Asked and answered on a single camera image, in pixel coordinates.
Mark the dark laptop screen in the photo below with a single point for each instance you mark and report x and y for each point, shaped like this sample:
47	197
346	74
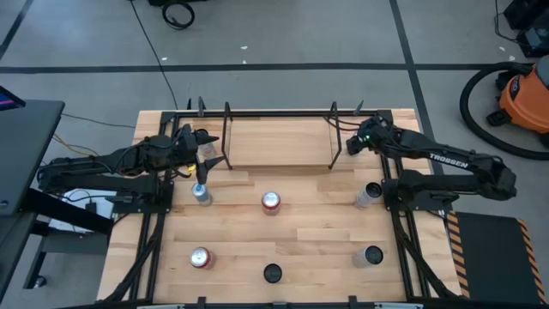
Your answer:
8	101

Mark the white paper sheet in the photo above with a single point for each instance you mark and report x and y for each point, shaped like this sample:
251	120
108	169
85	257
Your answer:
100	198

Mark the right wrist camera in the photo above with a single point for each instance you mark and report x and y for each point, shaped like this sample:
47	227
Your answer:
353	146

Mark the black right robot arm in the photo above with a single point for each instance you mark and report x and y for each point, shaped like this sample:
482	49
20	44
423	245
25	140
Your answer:
450	159

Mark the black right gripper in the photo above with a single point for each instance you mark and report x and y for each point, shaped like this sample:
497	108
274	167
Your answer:
374	131

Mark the black desk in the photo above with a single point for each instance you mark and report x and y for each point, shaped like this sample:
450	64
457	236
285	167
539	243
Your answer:
25	150

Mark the red Fanta strawberry can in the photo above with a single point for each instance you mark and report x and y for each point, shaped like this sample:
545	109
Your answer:
200	257
271	201

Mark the orange shop vacuum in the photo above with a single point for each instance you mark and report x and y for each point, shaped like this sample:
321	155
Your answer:
527	103
463	105

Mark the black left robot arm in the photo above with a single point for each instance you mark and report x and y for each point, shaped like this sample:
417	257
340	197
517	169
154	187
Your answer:
107	161

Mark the black mat hazard stripes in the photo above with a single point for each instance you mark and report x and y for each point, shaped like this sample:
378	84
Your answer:
493	257

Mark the black aluminium table frame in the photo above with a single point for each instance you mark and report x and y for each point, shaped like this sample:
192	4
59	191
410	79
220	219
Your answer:
279	113

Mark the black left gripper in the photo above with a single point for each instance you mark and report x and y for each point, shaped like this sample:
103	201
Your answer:
187	143

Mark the black equipment cases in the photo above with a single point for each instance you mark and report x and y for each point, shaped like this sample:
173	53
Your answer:
534	38

